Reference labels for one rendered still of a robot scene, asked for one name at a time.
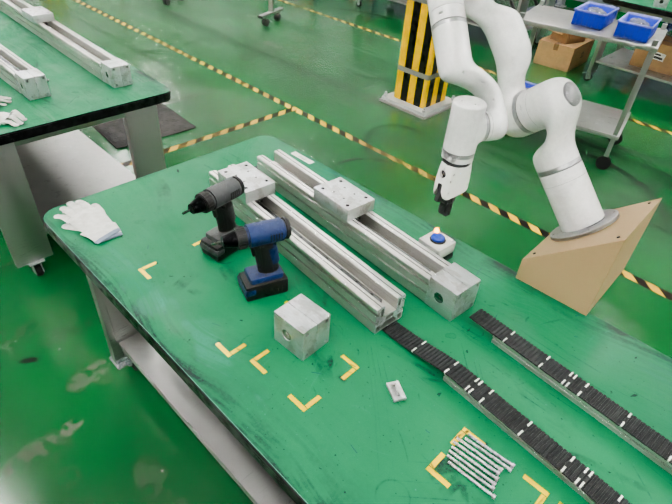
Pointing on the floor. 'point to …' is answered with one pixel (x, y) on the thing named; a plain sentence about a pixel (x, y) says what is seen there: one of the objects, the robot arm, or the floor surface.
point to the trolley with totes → (594, 29)
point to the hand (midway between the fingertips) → (445, 207)
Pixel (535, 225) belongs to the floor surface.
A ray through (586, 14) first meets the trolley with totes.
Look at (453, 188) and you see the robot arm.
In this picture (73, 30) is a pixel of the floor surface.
